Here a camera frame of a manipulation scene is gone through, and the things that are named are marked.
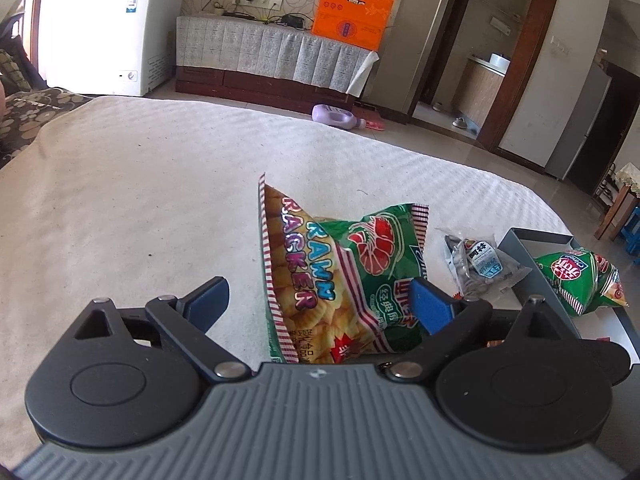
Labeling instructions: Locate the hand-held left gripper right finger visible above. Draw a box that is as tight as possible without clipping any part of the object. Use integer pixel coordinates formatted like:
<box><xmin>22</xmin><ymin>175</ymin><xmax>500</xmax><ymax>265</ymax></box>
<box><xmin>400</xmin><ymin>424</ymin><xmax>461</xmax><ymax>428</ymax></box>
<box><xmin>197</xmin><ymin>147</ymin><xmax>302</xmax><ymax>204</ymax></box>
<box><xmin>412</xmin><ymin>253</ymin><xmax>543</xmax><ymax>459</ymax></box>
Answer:
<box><xmin>386</xmin><ymin>276</ymin><xmax>566</xmax><ymax>383</ymax></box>

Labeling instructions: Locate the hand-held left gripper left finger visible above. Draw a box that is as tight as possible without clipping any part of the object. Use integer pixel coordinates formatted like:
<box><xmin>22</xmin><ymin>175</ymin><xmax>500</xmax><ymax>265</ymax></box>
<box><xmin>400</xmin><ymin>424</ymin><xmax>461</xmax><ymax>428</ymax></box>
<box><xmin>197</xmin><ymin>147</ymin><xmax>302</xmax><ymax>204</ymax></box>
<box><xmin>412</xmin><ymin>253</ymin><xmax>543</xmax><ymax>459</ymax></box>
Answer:
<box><xmin>72</xmin><ymin>276</ymin><xmax>252</xmax><ymax>381</ymax></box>

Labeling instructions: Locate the clear watermelon seed packet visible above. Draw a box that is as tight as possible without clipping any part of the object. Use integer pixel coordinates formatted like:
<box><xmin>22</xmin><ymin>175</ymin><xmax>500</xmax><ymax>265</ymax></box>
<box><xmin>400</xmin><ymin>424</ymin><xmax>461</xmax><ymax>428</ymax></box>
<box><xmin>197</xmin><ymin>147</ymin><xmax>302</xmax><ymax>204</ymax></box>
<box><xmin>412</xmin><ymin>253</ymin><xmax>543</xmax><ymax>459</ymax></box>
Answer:
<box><xmin>436</xmin><ymin>227</ymin><xmax>532</xmax><ymax>298</ymax></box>

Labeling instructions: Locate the grey cardboard box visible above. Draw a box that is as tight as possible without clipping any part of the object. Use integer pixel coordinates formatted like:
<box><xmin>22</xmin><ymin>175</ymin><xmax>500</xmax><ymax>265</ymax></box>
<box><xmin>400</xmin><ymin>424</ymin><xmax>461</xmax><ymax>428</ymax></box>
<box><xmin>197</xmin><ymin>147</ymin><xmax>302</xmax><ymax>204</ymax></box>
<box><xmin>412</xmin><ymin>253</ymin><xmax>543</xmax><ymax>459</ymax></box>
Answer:
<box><xmin>495</xmin><ymin>227</ymin><xmax>640</xmax><ymax>366</ymax></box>

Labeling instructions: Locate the prawn cracker bag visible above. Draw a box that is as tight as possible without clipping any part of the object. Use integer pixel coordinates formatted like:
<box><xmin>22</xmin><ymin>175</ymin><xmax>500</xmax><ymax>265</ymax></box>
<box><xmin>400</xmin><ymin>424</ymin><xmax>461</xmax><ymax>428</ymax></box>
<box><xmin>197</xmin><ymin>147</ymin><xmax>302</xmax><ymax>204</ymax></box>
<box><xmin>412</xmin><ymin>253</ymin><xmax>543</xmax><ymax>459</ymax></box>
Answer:
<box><xmin>257</xmin><ymin>172</ymin><xmax>431</xmax><ymax>365</ymax></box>

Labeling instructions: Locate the small green snack bag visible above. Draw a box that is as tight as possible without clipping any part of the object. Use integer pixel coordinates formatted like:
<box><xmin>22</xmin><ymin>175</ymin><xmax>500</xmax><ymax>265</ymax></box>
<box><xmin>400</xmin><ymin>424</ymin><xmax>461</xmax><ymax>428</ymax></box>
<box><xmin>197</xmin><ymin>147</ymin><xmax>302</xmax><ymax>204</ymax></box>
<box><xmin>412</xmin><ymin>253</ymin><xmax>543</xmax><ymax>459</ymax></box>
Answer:
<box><xmin>532</xmin><ymin>246</ymin><xmax>628</xmax><ymax>317</ymax></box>

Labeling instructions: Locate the wooden table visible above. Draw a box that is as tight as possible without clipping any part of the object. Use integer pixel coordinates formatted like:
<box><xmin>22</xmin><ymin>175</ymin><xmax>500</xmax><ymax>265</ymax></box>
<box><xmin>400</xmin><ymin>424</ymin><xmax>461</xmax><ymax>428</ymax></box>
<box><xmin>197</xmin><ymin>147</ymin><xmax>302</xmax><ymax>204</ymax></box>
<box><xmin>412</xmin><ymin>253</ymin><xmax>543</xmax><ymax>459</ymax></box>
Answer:
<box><xmin>592</xmin><ymin>160</ymin><xmax>640</xmax><ymax>241</ymax></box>

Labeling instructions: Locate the purple detergent bottle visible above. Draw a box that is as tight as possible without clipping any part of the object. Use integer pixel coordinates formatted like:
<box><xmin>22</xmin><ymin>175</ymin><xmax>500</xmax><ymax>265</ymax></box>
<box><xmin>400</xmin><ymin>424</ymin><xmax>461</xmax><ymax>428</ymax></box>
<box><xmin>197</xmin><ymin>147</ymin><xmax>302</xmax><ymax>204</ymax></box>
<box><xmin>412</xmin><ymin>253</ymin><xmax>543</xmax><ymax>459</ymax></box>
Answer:
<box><xmin>312</xmin><ymin>104</ymin><xmax>365</xmax><ymax>130</ymax></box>

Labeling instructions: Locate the blue stool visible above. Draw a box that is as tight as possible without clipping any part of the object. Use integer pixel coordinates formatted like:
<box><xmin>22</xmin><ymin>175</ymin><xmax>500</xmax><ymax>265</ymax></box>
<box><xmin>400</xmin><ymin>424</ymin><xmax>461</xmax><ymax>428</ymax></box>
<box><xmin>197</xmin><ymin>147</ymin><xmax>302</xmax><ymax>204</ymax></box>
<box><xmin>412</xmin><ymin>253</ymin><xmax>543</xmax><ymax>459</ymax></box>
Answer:
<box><xmin>617</xmin><ymin>207</ymin><xmax>640</xmax><ymax>266</ymax></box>

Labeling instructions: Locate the dark wooden television cabinet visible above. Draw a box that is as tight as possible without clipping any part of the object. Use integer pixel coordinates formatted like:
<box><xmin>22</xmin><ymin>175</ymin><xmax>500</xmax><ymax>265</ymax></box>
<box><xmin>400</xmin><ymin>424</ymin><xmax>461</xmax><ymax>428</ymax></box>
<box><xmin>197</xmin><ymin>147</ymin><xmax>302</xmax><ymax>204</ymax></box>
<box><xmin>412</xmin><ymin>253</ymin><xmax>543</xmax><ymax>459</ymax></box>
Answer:
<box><xmin>175</xmin><ymin>65</ymin><xmax>356</xmax><ymax>113</ymax></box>

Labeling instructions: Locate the wooden kitchen counter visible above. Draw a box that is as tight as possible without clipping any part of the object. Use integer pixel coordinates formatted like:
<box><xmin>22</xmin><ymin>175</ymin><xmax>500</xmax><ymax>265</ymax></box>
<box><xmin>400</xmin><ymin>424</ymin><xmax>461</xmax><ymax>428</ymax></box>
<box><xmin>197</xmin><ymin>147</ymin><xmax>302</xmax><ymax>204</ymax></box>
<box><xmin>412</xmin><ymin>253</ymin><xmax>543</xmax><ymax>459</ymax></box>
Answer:
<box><xmin>452</xmin><ymin>57</ymin><xmax>506</xmax><ymax>126</ymax></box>

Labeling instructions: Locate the grey refrigerator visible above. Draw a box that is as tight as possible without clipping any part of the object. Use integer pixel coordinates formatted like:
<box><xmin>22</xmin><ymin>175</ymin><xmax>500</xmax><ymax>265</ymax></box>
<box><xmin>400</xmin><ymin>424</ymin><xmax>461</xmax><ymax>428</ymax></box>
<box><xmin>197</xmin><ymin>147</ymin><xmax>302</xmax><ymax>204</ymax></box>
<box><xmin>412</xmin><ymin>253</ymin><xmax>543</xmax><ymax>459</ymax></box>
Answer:
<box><xmin>545</xmin><ymin>62</ymin><xmax>613</xmax><ymax>183</ymax></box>

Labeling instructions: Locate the low cabinet with lace cloth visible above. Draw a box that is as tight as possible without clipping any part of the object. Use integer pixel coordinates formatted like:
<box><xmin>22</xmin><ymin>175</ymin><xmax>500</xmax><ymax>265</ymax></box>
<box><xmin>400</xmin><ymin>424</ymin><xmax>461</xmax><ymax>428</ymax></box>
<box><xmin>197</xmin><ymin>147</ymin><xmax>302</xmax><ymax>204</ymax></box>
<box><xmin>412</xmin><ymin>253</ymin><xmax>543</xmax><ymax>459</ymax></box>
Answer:
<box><xmin>175</xmin><ymin>15</ymin><xmax>380</xmax><ymax>96</ymax></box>

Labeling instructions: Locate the dark floral bedsheet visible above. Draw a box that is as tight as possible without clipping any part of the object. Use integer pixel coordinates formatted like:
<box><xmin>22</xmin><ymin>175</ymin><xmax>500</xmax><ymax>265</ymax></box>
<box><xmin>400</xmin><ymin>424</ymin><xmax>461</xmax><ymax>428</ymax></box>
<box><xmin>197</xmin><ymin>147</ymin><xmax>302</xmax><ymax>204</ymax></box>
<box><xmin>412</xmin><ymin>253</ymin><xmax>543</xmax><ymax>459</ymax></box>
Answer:
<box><xmin>0</xmin><ymin>87</ymin><xmax>93</xmax><ymax>171</ymax></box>

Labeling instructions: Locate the white chest freezer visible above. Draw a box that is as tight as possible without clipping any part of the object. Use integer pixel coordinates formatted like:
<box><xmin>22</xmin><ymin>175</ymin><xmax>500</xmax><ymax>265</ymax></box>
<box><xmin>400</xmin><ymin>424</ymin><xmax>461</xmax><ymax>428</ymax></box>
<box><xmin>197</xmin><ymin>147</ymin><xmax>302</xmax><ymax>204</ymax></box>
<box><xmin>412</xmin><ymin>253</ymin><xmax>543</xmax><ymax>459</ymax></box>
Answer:
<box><xmin>37</xmin><ymin>0</ymin><xmax>176</xmax><ymax>97</ymax></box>

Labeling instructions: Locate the orange gift box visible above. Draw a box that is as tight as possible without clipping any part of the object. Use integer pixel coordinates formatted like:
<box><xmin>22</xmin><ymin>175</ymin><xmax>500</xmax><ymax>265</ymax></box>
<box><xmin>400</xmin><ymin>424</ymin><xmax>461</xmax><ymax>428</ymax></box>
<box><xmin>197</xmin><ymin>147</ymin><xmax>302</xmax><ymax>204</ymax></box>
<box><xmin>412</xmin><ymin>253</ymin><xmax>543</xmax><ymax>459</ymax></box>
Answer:
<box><xmin>311</xmin><ymin>0</ymin><xmax>396</xmax><ymax>52</ymax></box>

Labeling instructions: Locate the dark wooden doorway frame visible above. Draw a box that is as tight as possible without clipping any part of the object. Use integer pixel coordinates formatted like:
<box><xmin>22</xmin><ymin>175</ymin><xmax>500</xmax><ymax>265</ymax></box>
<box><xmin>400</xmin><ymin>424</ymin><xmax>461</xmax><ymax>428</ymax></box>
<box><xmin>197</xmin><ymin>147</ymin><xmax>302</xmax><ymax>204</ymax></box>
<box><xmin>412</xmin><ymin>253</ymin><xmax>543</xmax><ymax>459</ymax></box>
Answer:
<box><xmin>477</xmin><ymin>0</ymin><xmax>565</xmax><ymax>156</ymax></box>

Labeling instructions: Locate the grey folded frame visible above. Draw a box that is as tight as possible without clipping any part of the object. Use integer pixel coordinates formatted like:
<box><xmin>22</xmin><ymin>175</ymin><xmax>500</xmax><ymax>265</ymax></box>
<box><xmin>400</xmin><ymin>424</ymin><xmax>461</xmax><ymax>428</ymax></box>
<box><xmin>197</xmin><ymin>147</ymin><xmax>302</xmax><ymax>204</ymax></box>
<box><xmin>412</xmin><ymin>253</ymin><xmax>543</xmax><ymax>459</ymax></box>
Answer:
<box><xmin>0</xmin><ymin>0</ymin><xmax>46</xmax><ymax>91</ymax></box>

